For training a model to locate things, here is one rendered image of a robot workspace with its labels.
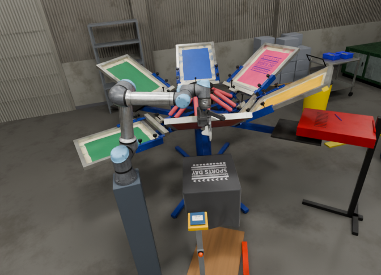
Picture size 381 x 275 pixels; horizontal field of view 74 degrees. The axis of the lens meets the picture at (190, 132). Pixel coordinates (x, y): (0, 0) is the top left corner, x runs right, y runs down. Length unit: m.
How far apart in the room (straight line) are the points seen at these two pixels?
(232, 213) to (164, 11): 4.94
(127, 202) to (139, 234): 0.33
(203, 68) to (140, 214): 2.50
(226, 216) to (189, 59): 2.51
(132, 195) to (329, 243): 2.05
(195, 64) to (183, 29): 2.53
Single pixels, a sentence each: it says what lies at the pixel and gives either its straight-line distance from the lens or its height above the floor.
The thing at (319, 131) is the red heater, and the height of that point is 1.10.
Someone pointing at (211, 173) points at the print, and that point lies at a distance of 2.13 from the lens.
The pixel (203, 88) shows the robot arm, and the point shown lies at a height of 1.79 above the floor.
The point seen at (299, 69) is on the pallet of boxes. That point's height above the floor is 0.43.
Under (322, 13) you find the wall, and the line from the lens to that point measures 8.03.
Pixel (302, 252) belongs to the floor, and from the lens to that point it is 2.91.
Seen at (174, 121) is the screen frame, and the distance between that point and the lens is 1.67.
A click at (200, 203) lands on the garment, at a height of 0.84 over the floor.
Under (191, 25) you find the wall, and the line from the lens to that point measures 6.37.
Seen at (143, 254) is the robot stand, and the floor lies 0.50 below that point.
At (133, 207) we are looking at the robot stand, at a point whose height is 1.01.
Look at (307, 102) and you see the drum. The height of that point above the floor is 0.35.
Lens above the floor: 2.29
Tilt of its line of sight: 29 degrees down
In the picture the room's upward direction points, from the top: 5 degrees counter-clockwise
